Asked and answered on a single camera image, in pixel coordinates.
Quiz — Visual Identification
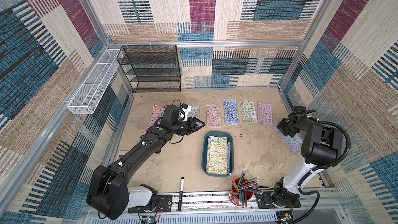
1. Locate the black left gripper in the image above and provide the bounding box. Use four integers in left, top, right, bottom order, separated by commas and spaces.
171, 118, 206, 136

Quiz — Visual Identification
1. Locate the green dinosaur sticker sheet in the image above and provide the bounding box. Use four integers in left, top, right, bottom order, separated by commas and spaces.
188, 106, 200, 119

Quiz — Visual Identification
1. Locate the pastel sticker sheet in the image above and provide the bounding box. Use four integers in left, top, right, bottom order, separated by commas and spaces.
276, 127, 303, 153

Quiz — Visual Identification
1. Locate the pink bonbon sticker sheet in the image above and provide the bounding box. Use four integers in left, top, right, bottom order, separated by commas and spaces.
206, 104, 222, 128

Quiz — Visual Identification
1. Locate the pink character sticker sheet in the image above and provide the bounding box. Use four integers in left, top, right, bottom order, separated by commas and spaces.
258, 102, 273, 126

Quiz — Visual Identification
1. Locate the blue penguin sticker sheet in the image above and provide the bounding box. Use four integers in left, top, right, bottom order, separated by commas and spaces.
223, 99, 239, 125

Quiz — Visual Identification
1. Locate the teal plastic storage box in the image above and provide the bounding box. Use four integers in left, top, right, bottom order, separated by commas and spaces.
201, 131, 234, 177

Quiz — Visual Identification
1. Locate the green frog sticker sheet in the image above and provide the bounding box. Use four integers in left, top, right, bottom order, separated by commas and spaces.
240, 100, 258, 123

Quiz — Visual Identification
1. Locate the pink cat sticker sheet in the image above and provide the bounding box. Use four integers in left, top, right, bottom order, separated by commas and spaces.
150, 105, 166, 126

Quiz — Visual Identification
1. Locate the green house sticker sheet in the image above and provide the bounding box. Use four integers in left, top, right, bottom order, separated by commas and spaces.
206, 135, 228, 175

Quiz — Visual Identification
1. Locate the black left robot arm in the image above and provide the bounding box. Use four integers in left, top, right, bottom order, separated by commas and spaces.
87, 104, 206, 220

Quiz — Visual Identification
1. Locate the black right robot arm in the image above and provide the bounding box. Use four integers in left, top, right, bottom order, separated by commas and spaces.
271, 106, 350, 208

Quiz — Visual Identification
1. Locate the black marker pen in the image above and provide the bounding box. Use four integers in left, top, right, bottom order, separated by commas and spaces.
177, 177, 184, 212

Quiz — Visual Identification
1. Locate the red pencil cup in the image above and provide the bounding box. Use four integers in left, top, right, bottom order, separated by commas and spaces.
229, 178, 254, 205

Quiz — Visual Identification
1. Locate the pink calculator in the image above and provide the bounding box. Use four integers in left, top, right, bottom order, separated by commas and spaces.
117, 151, 128, 159

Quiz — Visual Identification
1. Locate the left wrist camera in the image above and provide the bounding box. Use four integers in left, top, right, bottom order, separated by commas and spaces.
179, 103, 192, 121

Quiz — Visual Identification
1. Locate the black corrugated cable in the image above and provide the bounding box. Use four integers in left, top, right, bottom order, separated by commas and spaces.
284, 108, 351, 224

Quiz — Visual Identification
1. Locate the black wire shelf rack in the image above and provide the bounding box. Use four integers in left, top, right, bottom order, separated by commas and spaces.
117, 45, 181, 93

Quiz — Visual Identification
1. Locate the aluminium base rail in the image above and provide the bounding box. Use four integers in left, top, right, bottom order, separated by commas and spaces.
83, 189, 343, 224

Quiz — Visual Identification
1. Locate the white wire mesh basket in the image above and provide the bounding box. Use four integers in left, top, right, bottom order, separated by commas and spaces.
67, 49, 120, 115

